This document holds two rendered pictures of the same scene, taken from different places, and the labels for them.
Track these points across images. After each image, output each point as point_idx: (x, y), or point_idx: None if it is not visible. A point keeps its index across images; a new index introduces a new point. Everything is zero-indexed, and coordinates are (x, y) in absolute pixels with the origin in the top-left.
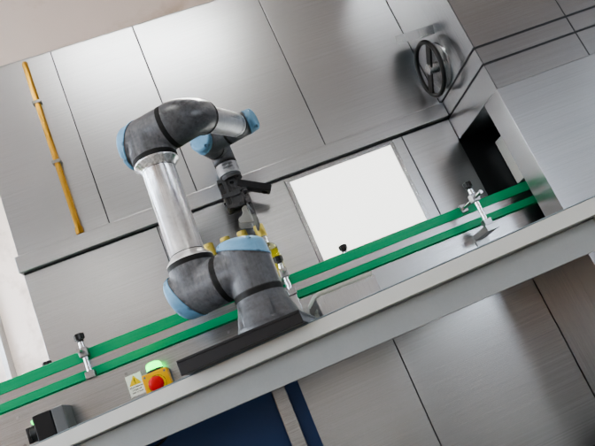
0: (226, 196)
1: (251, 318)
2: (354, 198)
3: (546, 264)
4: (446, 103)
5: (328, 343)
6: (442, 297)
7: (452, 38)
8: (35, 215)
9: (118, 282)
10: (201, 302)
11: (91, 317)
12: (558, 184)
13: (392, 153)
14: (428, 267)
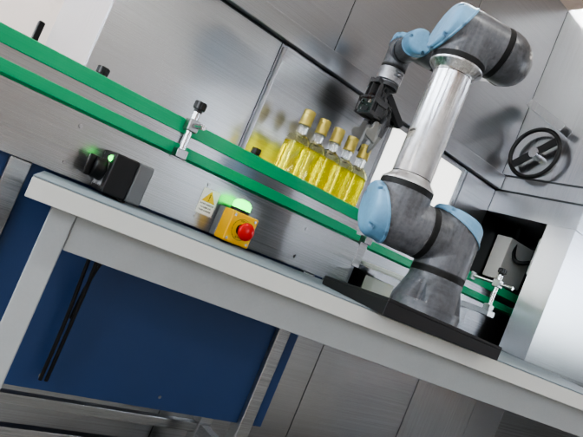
0: (376, 100)
1: (439, 302)
2: None
3: None
4: (508, 181)
5: (464, 373)
6: (549, 408)
7: (579, 159)
8: None
9: (212, 55)
10: (401, 238)
11: (162, 60)
12: (541, 325)
13: (457, 179)
14: None
